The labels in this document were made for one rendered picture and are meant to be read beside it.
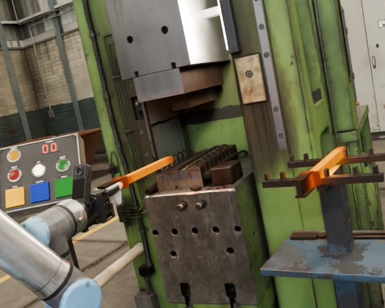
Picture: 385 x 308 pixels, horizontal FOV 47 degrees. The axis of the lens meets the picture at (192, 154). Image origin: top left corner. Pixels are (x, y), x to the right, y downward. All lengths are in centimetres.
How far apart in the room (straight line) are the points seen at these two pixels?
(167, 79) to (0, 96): 948
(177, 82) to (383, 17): 528
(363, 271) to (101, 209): 70
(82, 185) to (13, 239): 34
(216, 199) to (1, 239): 88
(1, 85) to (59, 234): 1007
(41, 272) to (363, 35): 617
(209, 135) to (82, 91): 838
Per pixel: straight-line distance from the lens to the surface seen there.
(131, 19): 172
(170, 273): 181
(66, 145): 188
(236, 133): 209
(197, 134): 216
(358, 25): 677
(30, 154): 192
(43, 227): 106
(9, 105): 1109
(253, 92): 166
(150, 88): 169
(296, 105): 166
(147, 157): 192
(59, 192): 181
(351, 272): 125
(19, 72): 1143
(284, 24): 165
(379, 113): 680
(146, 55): 169
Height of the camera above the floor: 130
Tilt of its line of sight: 9 degrees down
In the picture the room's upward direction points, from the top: 12 degrees counter-clockwise
